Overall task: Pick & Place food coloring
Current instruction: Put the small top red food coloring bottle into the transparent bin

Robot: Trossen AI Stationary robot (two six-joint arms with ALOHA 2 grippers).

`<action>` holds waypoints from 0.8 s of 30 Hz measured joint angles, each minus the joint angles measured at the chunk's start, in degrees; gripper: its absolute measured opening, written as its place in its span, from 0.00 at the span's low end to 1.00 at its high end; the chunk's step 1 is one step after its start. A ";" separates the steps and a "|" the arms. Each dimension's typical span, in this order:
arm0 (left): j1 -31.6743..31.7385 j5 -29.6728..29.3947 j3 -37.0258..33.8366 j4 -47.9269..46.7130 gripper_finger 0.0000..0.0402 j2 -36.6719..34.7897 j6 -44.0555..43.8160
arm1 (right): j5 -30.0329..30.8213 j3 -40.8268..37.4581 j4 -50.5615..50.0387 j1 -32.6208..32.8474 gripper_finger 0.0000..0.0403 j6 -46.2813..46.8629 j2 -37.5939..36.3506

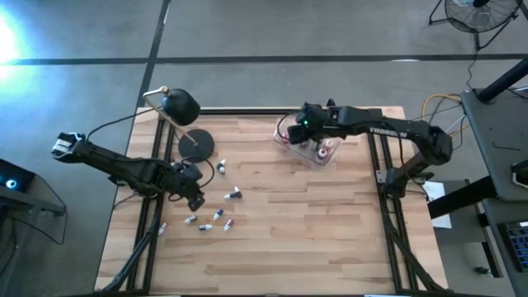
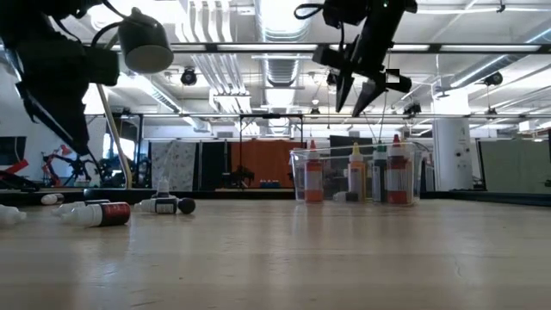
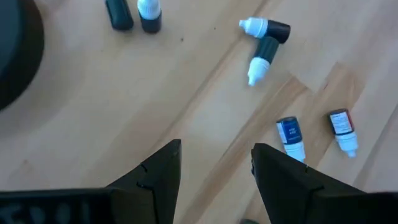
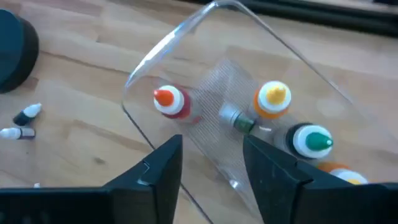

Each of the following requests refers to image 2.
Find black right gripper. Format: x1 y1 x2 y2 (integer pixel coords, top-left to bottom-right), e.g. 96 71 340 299
313 29 412 118

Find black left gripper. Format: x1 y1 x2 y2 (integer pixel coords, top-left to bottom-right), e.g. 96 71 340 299
8 40 91 155

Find clear plastic container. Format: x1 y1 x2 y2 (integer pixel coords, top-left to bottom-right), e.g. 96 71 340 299
288 141 425 206

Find large yellow colouring bottle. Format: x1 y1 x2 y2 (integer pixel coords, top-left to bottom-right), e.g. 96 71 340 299
347 142 367 202

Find large green colouring bottle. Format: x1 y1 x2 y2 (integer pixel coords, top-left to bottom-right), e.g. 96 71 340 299
371 144 389 203

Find large dark red colouring bottle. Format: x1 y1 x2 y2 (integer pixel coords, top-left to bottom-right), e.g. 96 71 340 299
386 133 415 206

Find large light red colouring bottle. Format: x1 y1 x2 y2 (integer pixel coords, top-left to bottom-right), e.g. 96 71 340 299
303 139 325 204

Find small black labelled dropper bottle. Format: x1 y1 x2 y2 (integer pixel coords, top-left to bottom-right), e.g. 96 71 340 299
133 196 180 215

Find red background desk lamp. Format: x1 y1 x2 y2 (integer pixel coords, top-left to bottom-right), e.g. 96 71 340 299
41 144 87 184

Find dark background machinery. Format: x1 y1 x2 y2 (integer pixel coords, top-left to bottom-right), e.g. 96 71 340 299
88 157 150 189

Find white round column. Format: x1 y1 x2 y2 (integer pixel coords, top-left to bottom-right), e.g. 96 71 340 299
432 92 474 193

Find white bottle far left edge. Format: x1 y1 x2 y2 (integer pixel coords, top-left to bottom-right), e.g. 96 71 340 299
0 204 28 227

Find black desk lamp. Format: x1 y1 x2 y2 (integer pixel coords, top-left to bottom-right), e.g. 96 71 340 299
84 6 176 204

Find small dark red dropper bottle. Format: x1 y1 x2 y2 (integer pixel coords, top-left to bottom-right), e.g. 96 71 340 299
59 201 132 228

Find grey patterned panel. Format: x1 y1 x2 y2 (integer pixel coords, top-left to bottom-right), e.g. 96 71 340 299
150 140 198 191

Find white ceiling pipes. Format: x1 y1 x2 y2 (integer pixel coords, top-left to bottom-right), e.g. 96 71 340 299
174 0 255 114

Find black partition panel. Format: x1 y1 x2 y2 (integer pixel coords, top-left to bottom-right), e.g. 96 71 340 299
200 140 229 191

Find thin hanging cable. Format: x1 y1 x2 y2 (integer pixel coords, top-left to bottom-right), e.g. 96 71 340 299
378 92 389 141

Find black wall screen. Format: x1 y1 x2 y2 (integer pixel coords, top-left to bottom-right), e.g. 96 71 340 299
0 136 27 173

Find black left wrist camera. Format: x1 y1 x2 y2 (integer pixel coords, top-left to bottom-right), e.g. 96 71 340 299
84 45 121 86

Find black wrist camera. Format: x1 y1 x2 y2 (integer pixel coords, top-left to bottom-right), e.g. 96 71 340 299
84 45 121 86
322 0 367 28

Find silver ceiling duct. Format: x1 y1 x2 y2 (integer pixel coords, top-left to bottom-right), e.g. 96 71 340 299
253 0 316 90

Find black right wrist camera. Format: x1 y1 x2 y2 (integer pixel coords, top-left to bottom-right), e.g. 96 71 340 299
322 0 367 28

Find black background rig frame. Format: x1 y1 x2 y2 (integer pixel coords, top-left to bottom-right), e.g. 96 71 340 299
84 112 551 190

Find black linear ceiling light rail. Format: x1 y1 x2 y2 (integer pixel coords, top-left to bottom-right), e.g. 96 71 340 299
119 41 551 55

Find orange wall panel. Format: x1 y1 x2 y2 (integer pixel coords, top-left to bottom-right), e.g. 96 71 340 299
230 139 307 189

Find black aluminium table frame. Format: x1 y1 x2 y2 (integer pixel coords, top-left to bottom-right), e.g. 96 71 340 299
0 188 551 208

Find green partition wall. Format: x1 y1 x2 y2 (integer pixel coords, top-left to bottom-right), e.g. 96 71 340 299
477 138 551 195

